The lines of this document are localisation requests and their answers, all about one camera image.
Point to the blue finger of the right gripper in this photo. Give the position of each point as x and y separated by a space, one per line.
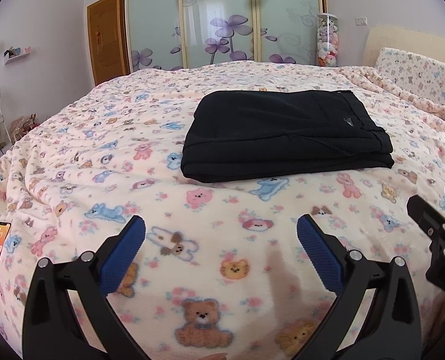
429 220

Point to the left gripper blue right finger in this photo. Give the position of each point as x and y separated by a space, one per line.
392 326

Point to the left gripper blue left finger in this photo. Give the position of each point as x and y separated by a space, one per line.
50 327

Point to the black pants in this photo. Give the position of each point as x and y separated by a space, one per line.
245 135

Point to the beige headboard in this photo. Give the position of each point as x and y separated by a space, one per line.
426 44

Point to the animal print fleece blanket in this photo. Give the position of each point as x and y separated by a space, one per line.
222 269

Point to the clear tube of plush toys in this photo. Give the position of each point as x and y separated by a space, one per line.
327 40

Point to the brown wooden door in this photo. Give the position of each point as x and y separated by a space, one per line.
105 41

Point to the floral glass sliding wardrobe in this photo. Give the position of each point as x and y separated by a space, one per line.
176 34

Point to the white wall socket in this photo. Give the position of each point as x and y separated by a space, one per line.
361 21

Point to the white wall shelf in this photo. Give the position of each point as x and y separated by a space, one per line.
12 54

